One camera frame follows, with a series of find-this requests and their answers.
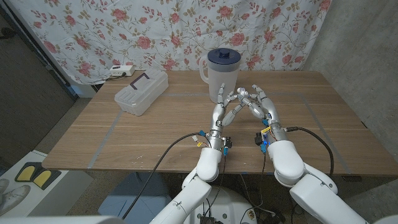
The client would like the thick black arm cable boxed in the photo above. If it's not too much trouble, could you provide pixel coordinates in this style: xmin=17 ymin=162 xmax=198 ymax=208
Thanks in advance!
xmin=285 ymin=126 xmax=335 ymax=177
xmin=121 ymin=132 xmax=212 ymax=220

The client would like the thin black left arm wire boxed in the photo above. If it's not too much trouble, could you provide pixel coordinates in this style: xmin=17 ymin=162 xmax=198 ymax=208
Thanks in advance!
xmin=203 ymin=154 xmax=227 ymax=218

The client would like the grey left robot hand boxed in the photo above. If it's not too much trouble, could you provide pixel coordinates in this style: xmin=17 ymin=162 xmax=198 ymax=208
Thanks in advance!
xmin=198 ymin=83 xmax=246 ymax=155

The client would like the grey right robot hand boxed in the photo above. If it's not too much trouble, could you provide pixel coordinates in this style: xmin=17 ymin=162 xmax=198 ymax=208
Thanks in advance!
xmin=238 ymin=84 xmax=289 ymax=146

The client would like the thin black right arm wire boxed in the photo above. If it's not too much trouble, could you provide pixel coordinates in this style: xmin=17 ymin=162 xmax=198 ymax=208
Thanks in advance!
xmin=260 ymin=152 xmax=267 ymax=206

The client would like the thin black arm wire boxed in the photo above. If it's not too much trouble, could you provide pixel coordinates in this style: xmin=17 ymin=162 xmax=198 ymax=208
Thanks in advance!
xmin=260 ymin=152 xmax=267 ymax=206
xmin=203 ymin=154 xmax=227 ymax=218

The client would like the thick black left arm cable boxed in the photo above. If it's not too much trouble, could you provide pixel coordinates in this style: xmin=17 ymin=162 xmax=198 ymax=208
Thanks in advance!
xmin=121 ymin=132 xmax=212 ymax=220

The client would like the grey tape strip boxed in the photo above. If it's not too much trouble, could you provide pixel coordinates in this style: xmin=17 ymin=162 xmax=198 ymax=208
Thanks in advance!
xmin=169 ymin=92 xmax=304 ymax=98
xmin=88 ymin=110 xmax=124 ymax=169
xmin=298 ymin=92 xmax=352 ymax=175

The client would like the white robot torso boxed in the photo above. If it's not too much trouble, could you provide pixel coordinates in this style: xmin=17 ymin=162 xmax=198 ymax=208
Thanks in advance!
xmin=186 ymin=186 xmax=258 ymax=224

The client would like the translucent pitcher with blue lid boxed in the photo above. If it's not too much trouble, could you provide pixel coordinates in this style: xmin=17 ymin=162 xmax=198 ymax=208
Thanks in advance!
xmin=198 ymin=47 xmax=243 ymax=106

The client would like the floral print backdrop cloth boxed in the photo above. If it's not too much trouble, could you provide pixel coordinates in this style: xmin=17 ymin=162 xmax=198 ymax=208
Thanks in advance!
xmin=6 ymin=0 xmax=333 ymax=85

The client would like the black yellow foot pedal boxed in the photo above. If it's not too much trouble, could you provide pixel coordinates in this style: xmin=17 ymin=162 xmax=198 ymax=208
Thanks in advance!
xmin=14 ymin=161 xmax=62 ymax=190

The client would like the white floor board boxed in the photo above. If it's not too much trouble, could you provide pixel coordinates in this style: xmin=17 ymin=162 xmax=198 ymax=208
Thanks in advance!
xmin=0 ymin=150 xmax=94 ymax=217

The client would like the white power strip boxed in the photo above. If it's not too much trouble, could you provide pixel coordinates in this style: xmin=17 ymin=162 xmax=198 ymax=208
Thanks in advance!
xmin=109 ymin=64 xmax=136 ymax=77

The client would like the clear plastic clamshell container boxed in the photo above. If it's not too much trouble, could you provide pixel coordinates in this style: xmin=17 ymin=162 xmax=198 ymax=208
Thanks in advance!
xmin=114 ymin=68 xmax=169 ymax=116

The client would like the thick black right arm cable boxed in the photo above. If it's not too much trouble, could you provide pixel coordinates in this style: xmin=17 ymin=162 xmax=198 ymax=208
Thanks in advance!
xmin=285 ymin=126 xmax=335 ymax=177

